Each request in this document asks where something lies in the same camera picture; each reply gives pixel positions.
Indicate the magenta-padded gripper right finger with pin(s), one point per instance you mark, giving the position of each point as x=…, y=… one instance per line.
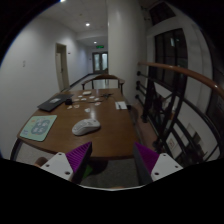
x=165, y=165

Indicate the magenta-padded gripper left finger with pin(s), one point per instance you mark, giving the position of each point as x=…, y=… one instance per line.
x=58, y=164

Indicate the white perforated computer mouse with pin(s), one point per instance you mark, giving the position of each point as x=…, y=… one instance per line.
x=86, y=126

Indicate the light green mouse pad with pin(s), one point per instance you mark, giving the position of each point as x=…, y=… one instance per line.
x=38, y=128

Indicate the small white card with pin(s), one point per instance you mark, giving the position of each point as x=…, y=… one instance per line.
x=80, y=96
x=92, y=97
x=69, y=107
x=87, y=109
x=83, y=99
x=76, y=106
x=97, y=103
x=97, y=99

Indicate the black closed laptop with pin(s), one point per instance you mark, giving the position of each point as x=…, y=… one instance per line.
x=55, y=101

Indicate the small black cup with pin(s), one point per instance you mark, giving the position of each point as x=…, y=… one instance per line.
x=69, y=101

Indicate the white notepad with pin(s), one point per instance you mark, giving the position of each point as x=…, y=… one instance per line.
x=122, y=105

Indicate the dark pen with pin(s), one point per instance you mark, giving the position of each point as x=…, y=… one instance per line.
x=119, y=105

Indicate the white rectangular card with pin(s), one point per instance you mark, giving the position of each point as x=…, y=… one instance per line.
x=87, y=92

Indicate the black railing with wooden handrail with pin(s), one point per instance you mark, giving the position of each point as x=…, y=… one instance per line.
x=186, y=72

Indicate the white side door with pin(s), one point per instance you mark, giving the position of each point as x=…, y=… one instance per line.
x=62, y=66

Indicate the wooden armchair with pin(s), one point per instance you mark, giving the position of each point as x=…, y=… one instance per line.
x=104, y=77

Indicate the dark tall window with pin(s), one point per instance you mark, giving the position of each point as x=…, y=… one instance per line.
x=170, y=60

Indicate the glass double door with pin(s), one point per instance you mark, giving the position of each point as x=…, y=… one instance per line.
x=100, y=62

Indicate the green exit sign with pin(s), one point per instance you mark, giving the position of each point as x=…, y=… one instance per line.
x=100, y=47

